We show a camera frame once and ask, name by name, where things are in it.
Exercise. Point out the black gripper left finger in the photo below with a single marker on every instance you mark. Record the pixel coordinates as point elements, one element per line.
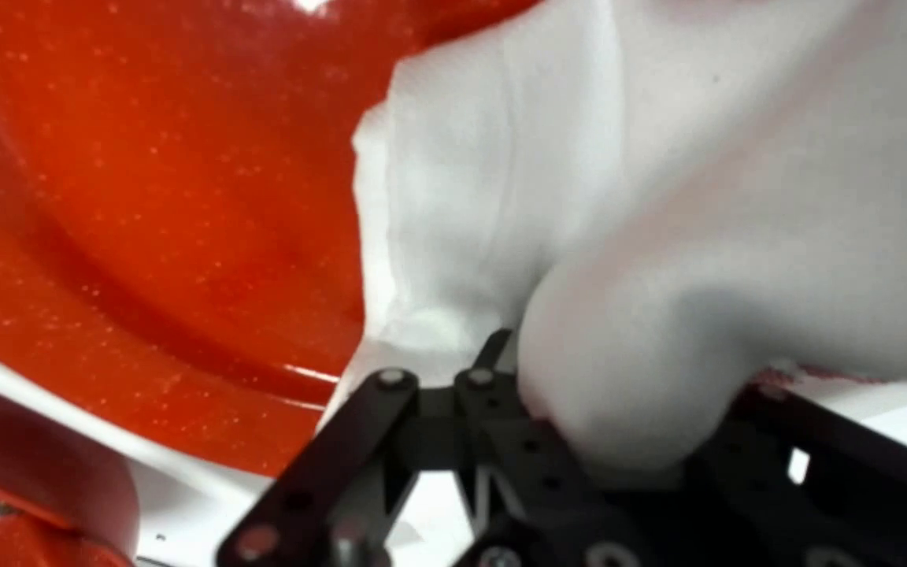
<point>517,452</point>

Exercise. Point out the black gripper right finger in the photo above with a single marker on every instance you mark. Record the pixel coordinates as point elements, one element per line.
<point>875,505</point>

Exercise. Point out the white cloth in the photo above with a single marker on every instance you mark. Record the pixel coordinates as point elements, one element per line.
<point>686,208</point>

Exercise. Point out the red plate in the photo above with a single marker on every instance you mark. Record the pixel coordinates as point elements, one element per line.
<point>160,208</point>

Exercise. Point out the empty red bowl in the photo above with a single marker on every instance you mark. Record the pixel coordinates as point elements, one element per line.
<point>46,462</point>

